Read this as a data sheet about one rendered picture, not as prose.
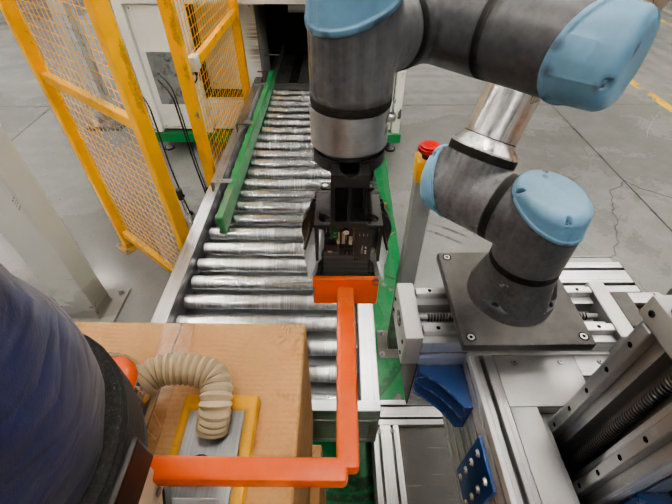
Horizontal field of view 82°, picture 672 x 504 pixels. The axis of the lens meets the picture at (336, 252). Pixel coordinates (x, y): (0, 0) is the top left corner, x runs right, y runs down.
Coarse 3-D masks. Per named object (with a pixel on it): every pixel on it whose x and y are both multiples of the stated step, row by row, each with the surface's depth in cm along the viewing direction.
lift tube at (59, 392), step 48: (0, 288) 19; (0, 336) 18; (48, 336) 21; (0, 384) 17; (48, 384) 20; (96, 384) 25; (0, 432) 17; (48, 432) 19; (96, 432) 24; (144, 432) 30; (0, 480) 17; (48, 480) 19
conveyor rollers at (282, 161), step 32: (288, 96) 257; (288, 128) 224; (256, 160) 199; (288, 160) 199; (224, 192) 179; (256, 192) 179; (288, 192) 179; (256, 224) 167; (288, 224) 167; (224, 288) 142; (256, 288) 141; (288, 288) 141; (192, 320) 128; (224, 320) 128; (256, 320) 128; (288, 320) 128; (320, 320) 128; (320, 352) 121
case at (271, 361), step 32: (128, 352) 59; (160, 352) 59; (192, 352) 59; (224, 352) 59; (256, 352) 60; (288, 352) 60; (256, 384) 56; (288, 384) 56; (160, 416) 52; (288, 416) 53; (160, 448) 50; (256, 448) 50; (288, 448) 50
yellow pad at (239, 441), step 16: (192, 400) 52; (240, 400) 52; (256, 400) 52; (192, 416) 50; (240, 416) 50; (256, 416) 51; (176, 432) 49; (192, 432) 49; (240, 432) 49; (176, 448) 48; (192, 448) 47; (208, 448) 47; (224, 448) 47; (240, 448) 48; (176, 496) 44; (192, 496) 44; (208, 496) 44; (224, 496) 44; (240, 496) 44
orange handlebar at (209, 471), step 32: (352, 288) 51; (352, 320) 47; (352, 352) 44; (352, 384) 41; (352, 416) 39; (352, 448) 37; (160, 480) 35; (192, 480) 35; (224, 480) 35; (256, 480) 35; (288, 480) 35; (320, 480) 35
